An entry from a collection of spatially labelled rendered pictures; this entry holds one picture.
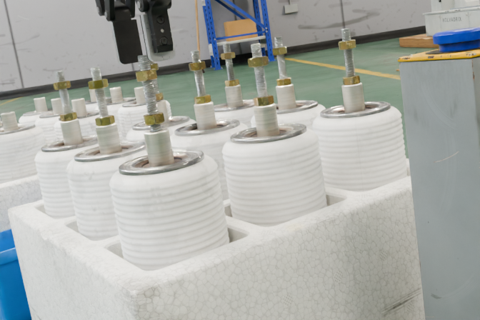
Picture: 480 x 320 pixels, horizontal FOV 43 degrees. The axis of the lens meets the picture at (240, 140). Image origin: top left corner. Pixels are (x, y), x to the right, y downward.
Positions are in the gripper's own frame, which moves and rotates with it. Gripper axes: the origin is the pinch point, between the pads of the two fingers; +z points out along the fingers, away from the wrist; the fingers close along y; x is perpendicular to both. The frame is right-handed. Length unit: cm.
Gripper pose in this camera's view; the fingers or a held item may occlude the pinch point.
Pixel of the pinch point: (143, 46)
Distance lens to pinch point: 52.7
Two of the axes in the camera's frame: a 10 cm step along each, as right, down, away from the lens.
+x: 8.4, -2.2, 4.9
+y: 5.1, 0.8, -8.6
